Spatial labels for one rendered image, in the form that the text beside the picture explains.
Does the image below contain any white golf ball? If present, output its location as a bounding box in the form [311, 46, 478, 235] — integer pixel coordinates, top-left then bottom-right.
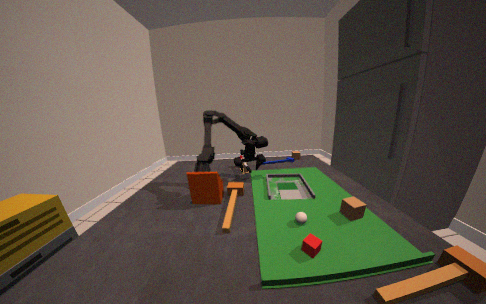
[295, 212, 307, 224]

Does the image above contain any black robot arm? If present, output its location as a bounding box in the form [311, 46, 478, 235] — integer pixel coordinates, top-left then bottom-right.
[194, 110, 268, 173]

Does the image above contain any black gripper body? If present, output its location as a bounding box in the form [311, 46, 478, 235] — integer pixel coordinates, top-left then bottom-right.
[234, 150, 266, 166]

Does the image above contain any green flat mat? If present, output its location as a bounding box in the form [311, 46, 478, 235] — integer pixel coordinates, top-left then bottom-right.
[251, 167, 422, 278]

